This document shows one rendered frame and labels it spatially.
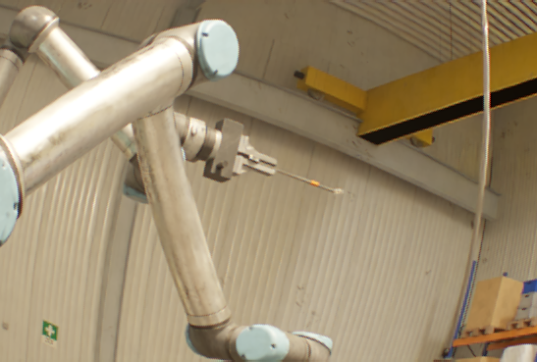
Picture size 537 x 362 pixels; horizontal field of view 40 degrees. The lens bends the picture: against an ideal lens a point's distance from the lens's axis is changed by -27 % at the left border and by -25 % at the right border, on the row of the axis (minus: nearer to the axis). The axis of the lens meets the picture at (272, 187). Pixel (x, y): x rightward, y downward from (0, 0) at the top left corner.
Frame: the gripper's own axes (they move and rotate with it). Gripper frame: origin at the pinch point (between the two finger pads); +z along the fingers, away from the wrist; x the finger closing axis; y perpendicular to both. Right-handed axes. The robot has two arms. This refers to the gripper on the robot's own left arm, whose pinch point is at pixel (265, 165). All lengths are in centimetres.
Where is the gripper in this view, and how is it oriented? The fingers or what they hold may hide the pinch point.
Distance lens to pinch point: 220.8
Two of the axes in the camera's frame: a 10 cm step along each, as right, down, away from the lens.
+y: 4.7, -1.5, -8.7
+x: 2.1, -9.4, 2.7
